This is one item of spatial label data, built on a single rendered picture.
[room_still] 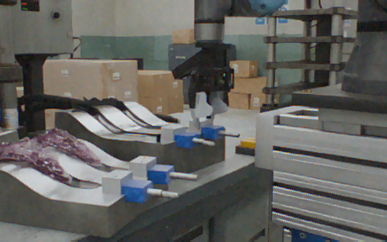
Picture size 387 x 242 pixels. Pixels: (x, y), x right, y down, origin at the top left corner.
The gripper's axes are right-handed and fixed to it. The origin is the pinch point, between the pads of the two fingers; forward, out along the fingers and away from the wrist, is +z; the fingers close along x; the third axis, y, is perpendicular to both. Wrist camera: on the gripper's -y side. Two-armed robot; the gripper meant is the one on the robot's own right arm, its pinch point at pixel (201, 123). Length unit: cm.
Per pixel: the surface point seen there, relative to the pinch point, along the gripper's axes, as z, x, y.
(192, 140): 2.0, -11.4, 5.3
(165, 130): 0.1, -13.3, -1.0
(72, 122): 0.1, -17.8, -28.1
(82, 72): 10, 243, -324
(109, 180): 3.3, -40.9, 8.8
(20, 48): -18, 7, -85
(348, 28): -46, 653, -162
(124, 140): 2.7, -17.8, -9.8
